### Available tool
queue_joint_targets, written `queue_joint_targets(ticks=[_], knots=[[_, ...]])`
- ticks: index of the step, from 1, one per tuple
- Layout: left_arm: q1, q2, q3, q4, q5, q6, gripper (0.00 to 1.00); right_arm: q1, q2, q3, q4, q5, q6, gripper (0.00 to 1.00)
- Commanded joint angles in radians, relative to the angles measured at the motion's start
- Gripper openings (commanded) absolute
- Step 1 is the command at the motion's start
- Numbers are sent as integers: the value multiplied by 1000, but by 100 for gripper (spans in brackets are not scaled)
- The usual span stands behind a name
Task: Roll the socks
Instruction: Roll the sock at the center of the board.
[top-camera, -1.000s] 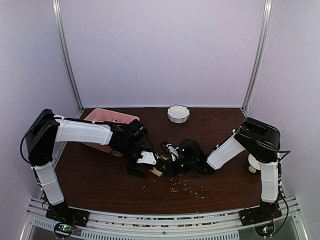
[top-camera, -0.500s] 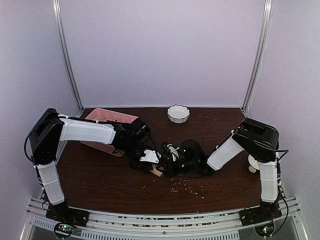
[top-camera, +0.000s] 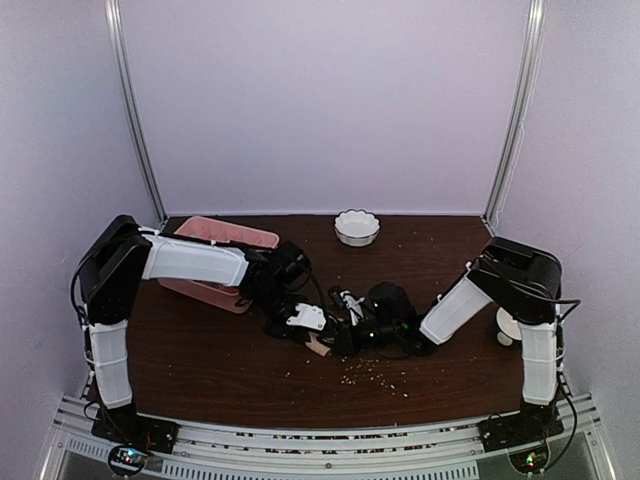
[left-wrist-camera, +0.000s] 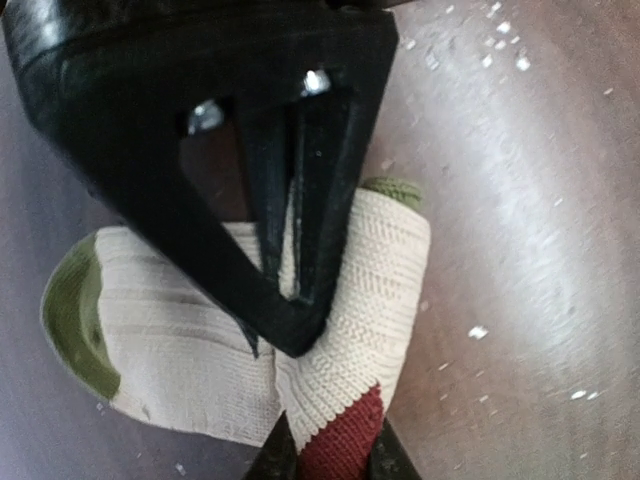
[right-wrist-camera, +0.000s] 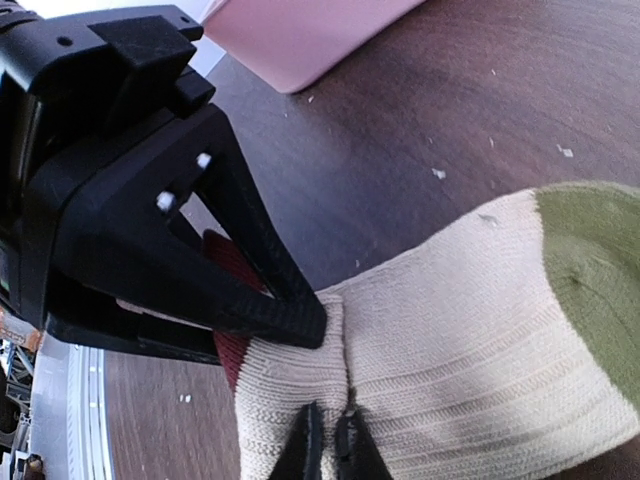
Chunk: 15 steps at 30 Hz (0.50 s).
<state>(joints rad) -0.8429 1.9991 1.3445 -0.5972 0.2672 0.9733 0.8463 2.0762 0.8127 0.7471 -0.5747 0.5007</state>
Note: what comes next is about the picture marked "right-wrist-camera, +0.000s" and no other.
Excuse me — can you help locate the orange package in background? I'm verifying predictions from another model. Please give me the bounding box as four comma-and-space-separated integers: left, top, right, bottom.
0, 307, 43, 352

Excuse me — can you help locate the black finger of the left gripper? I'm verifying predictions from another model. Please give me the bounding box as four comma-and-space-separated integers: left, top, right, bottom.
45, 282, 220, 365
54, 104, 327, 349

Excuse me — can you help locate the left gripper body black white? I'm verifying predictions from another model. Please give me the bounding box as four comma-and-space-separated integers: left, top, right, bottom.
1, 3, 213, 325

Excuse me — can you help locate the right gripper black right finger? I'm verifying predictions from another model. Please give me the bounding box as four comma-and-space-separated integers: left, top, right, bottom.
335, 408, 392, 480

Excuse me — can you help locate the striped beige brown sock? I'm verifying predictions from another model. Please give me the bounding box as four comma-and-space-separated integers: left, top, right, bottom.
215, 182, 639, 479

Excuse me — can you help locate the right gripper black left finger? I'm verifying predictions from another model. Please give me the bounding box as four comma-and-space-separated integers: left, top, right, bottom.
269, 402, 323, 480

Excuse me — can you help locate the pink divided organizer tray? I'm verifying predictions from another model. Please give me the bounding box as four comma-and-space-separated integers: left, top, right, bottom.
203, 0, 421, 94

